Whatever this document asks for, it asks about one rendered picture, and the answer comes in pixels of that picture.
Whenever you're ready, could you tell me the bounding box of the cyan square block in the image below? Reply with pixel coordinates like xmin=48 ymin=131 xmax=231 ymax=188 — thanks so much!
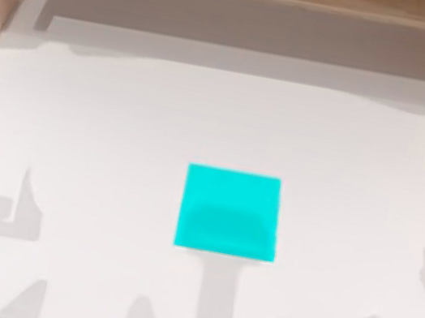
xmin=173 ymin=161 xmax=290 ymax=264

